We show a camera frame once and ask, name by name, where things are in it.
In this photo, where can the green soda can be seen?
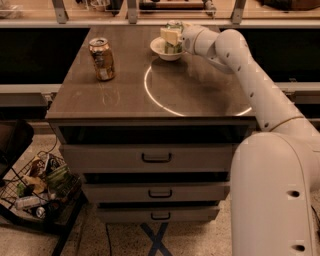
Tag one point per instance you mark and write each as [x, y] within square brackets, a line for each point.
[173, 24]

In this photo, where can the grey drawer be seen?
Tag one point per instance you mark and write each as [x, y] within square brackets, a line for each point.
[156, 192]
[162, 214]
[161, 158]

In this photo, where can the white paper bowl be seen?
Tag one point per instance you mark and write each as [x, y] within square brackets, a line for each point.
[158, 46]

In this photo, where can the top grey drawer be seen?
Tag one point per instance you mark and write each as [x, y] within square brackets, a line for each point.
[161, 158]

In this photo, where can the small silver can in basket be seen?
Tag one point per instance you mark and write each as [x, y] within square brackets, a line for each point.
[41, 212]

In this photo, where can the middle grey drawer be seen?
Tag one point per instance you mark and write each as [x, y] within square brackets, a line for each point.
[156, 192]

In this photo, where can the black chair left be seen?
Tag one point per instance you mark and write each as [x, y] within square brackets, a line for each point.
[15, 138]

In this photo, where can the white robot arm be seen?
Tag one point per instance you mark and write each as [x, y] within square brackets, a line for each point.
[273, 172]

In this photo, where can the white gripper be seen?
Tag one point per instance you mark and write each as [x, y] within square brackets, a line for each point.
[189, 40]

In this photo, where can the green snack bag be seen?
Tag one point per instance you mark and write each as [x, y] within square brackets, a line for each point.
[59, 179]

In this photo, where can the bottom grey drawer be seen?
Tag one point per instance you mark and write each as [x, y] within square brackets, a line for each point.
[162, 214]

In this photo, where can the grey drawer cabinet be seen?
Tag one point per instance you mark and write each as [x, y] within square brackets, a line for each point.
[149, 102]

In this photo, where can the orange brown soda can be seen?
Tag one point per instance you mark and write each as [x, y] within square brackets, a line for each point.
[102, 57]

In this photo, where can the clear plastic bottle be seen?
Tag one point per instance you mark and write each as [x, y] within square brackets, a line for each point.
[29, 202]

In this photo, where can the black wire basket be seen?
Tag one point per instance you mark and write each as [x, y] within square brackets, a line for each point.
[31, 181]

